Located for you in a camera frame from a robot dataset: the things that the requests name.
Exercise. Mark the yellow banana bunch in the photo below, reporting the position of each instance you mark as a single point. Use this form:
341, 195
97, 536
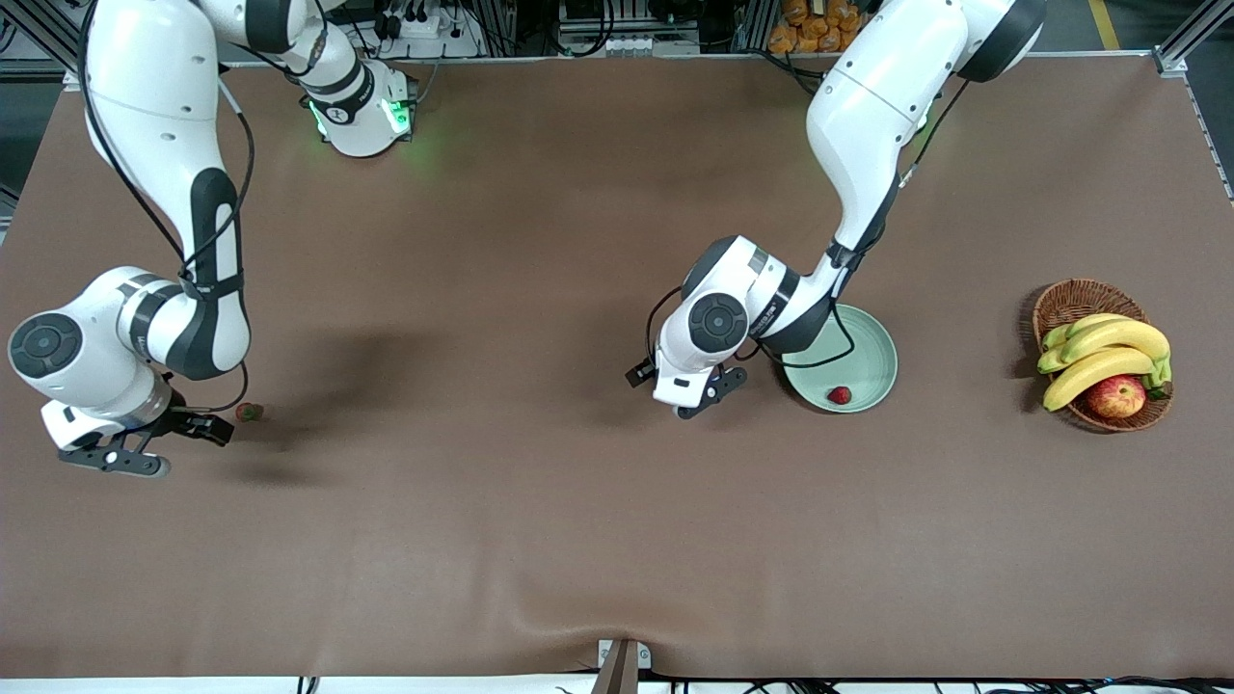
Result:
1123, 335

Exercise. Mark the brown wicker basket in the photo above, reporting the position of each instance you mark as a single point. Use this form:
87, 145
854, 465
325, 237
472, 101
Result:
1080, 301

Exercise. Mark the pale green round plate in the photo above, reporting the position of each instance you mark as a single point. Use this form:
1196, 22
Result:
872, 357

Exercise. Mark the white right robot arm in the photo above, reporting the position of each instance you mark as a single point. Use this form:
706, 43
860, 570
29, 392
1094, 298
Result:
154, 87

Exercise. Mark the red apple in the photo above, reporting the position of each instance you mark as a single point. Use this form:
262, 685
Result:
1116, 397

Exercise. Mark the white power strip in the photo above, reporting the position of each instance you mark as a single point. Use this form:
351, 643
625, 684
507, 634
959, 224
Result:
429, 27

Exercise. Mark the grey metal mount bracket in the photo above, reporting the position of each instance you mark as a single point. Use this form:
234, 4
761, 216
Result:
622, 670

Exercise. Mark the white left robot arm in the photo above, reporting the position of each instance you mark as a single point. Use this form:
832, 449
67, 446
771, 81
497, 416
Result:
868, 106

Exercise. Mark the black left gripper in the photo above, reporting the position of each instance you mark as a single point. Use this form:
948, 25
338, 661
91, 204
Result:
633, 378

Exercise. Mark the short yellow-green banana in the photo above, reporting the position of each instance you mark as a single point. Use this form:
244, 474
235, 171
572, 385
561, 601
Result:
1080, 326

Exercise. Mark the red strawberry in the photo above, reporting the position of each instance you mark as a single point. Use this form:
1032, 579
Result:
839, 395

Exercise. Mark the brown table mat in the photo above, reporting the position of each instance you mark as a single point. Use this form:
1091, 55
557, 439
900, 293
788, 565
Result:
578, 530

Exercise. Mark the dark red-green strawberry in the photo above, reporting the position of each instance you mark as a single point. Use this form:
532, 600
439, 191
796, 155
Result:
250, 412

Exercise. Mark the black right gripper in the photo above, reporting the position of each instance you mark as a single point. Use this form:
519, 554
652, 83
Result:
183, 421

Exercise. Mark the plump yellow banana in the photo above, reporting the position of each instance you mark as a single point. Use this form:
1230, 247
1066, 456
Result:
1089, 374

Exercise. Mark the bag of orange buns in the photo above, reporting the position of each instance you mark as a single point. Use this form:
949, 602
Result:
800, 24

